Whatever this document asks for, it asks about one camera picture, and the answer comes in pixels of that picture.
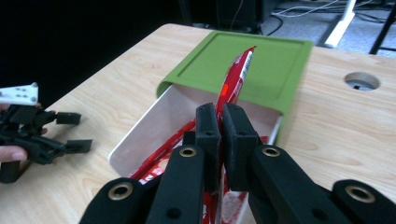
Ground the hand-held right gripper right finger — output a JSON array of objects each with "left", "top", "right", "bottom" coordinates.
[{"left": 221, "top": 103, "right": 263, "bottom": 192}]

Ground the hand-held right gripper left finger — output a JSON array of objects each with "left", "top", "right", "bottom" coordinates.
[{"left": 182, "top": 103, "right": 222, "bottom": 193}]

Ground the white drawer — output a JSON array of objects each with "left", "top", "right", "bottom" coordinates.
[{"left": 107, "top": 83, "right": 285, "bottom": 224}]

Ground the red snack packet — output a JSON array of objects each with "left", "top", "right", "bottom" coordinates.
[{"left": 202, "top": 45, "right": 258, "bottom": 224}]

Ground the pile of red packets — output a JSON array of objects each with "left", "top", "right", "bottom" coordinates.
[{"left": 129, "top": 119, "right": 271, "bottom": 187}]

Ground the green box lid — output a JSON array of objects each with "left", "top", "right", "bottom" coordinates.
[{"left": 156, "top": 30, "right": 314, "bottom": 147}]

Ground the black cables bundle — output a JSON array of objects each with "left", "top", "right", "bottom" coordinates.
[{"left": 261, "top": 13, "right": 285, "bottom": 37}]

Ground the white cable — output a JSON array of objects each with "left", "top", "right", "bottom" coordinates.
[{"left": 271, "top": 0, "right": 341, "bottom": 19}]

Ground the white desk frame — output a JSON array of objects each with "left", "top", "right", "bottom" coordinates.
[{"left": 322, "top": 0, "right": 359, "bottom": 49}]

